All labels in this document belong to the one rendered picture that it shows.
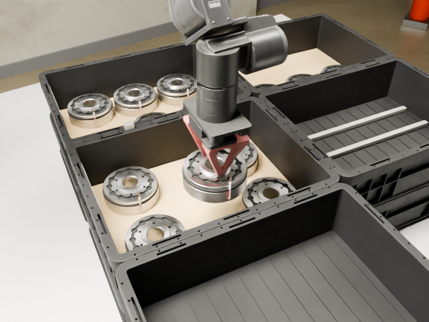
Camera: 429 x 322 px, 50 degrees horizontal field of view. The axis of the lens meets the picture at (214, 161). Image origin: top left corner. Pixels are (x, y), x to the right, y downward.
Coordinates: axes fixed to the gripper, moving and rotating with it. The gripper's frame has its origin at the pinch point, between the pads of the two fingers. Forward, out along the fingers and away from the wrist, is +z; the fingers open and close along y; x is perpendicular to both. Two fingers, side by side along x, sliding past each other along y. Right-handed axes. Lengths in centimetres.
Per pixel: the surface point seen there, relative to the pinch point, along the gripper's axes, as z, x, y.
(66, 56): 97, -10, 241
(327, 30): 8, -58, 47
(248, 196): 12.3, -8.0, 1.6
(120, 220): 15.8, 14.3, 8.8
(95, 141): 6.0, 14.5, 20.4
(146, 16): 83, -70, 252
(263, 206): 5.2, -5.0, -7.5
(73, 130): 16.2, 16.0, 40.4
